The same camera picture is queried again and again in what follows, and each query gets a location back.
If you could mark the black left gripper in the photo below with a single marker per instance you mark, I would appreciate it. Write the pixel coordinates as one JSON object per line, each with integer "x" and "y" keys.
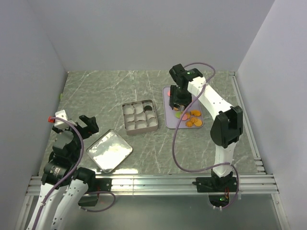
{"x": 91, "y": 127}

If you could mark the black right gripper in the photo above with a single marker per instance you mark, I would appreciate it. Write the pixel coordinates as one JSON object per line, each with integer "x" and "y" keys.
{"x": 174, "y": 99}

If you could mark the black round cookie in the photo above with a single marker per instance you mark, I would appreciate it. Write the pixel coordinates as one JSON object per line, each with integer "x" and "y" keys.
{"x": 148, "y": 108}

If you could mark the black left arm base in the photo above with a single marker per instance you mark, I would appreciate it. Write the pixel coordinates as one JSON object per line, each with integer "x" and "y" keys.
{"x": 100, "y": 184}

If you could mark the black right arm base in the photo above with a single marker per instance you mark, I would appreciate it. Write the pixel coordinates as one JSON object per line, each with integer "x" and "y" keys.
{"x": 214, "y": 184}

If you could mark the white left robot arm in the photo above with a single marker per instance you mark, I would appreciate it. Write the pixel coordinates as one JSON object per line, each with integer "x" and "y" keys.
{"x": 63, "y": 182}

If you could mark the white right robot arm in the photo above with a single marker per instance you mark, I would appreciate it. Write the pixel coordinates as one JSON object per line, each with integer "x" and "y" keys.
{"x": 190, "y": 87}

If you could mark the green round cookie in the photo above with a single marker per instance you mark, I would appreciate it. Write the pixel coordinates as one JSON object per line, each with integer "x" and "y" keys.
{"x": 178, "y": 114}

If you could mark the pink round cookie lower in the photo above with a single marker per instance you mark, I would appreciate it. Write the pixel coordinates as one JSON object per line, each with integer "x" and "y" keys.
{"x": 184, "y": 117}

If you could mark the orange fish cookie lower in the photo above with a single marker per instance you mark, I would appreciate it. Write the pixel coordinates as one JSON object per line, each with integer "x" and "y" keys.
{"x": 195, "y": 113}

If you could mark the lavender plastic tray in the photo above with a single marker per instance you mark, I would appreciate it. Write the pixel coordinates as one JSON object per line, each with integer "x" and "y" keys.
{"x": 170, "y": 119}

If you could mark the orange flower cookie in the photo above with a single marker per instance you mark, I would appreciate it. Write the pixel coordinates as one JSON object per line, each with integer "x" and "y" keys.
{"x": 193, "y": 119}
{"x": 189, "y": 124}

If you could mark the orange dotted round cookie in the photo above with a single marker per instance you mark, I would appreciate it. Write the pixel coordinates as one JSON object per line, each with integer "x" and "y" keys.
{"x": 198, "y": 123}

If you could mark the silver tin lid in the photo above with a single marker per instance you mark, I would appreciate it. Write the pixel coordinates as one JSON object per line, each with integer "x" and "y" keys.
{"x": 109, "y": 151}

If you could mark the square cookie tin box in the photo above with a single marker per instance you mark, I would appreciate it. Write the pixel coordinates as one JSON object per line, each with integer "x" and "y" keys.
{"x": 138, "y": 121}

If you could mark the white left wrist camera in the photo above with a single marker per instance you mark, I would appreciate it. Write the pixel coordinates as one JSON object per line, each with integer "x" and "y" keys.
{"x": 62, "y": 122}

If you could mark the aluminium mounting rail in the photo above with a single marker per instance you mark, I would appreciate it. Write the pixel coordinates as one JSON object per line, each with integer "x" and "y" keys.
{"x": 181, "y": 184}

